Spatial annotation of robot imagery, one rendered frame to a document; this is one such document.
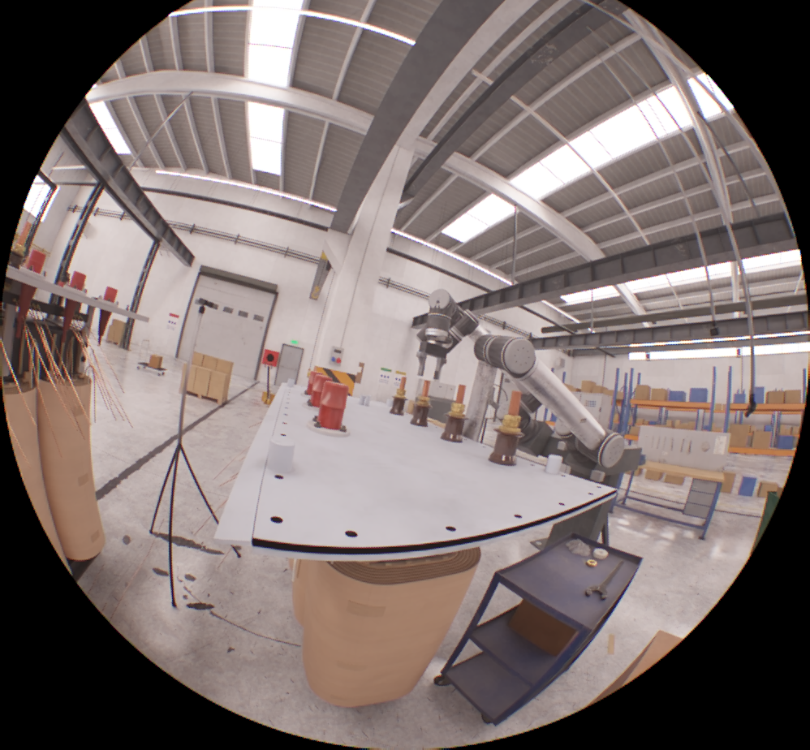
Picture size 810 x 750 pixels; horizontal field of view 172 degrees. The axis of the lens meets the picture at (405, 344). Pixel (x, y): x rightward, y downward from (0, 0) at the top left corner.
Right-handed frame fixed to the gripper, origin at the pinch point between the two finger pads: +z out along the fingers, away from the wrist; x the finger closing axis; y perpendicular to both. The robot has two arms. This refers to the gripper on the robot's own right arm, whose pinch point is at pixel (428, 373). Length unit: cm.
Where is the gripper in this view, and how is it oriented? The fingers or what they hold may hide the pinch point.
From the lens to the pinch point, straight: 122.3
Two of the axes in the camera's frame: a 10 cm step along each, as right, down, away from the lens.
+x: -8.1, -2.4, -5.3
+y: -5.5, 0.1, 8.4
